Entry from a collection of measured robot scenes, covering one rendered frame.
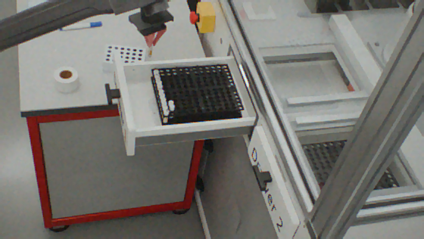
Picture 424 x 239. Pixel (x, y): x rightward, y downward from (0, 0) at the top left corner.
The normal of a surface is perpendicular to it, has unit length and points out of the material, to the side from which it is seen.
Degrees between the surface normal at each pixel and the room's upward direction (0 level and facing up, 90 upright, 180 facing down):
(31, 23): 63
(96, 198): 90
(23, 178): 0
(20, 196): 0
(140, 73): 90
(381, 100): 90
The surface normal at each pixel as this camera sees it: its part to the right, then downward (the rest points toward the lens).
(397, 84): -0.96, 0.09
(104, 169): 0.24, 0.75
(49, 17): -0.25, 0.29
